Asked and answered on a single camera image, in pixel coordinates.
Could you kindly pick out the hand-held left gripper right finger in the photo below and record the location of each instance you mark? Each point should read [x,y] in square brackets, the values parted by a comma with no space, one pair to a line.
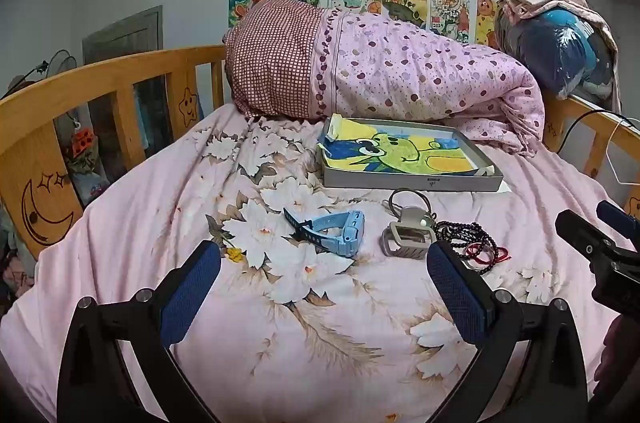
[457,298]

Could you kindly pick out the plastic bag with blue plush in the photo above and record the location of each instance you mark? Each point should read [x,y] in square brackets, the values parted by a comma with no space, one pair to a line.
[560,48]

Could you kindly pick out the cartoon frog drawing paper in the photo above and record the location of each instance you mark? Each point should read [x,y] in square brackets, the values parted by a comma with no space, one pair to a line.
[400,153]

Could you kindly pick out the pink floral bed sheet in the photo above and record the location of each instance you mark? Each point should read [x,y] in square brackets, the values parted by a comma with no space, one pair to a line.
[300,328]

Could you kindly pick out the orange hanging toy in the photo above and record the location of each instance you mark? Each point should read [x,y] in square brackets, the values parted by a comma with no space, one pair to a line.
[82,142]

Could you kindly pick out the grey door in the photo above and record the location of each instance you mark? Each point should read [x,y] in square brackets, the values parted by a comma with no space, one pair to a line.
[125,33]

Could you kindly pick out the light blue wrist watch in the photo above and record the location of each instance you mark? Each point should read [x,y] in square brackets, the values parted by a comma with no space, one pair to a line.
[345,240]

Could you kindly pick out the patterned cloth bag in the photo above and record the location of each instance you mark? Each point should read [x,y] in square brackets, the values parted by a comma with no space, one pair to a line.
[87,183]

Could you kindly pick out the blue bag under cloth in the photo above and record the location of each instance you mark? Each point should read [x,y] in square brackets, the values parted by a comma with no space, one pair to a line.
[525,0]

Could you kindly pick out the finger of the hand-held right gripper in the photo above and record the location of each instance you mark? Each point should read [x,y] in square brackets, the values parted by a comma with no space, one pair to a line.
[580,235]
[617,215]

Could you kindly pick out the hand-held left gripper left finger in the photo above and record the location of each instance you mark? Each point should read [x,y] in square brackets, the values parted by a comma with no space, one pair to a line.
[192,293]

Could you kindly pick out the grey shallow box tray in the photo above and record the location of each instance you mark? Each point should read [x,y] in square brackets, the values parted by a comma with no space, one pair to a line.
[410,183]

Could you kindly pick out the pile of clothes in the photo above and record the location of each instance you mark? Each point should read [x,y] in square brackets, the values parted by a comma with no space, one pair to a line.
[12,263]

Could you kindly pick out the white clothes hanger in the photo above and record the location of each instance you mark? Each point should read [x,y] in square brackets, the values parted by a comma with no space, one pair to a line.
[611,153]

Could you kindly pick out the rolled pink dotted quilt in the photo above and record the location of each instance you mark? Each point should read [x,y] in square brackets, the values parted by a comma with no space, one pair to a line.
[400,68]

